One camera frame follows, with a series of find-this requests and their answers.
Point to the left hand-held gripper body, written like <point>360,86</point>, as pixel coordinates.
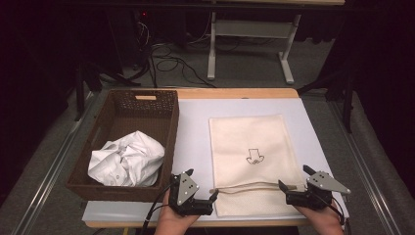
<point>187,192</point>

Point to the dark equipment with red light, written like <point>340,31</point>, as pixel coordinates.
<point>130,36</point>

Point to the person's left hand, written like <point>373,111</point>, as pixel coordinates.
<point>173,222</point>

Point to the aluminium floor rail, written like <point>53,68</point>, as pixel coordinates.
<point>365,166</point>
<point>55,166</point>

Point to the white desk frame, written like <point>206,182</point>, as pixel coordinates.
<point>251,28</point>

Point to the white table mat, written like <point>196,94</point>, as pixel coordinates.
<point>195,130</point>

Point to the white shirt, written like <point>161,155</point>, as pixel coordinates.
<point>130,160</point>

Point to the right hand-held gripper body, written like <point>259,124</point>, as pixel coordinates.
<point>313,196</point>

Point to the person's right hand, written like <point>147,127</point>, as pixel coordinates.
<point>323,220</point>

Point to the black metal stand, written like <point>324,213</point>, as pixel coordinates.
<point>349,104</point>
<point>80,88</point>

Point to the brown woven basket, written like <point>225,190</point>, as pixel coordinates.
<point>130,117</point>

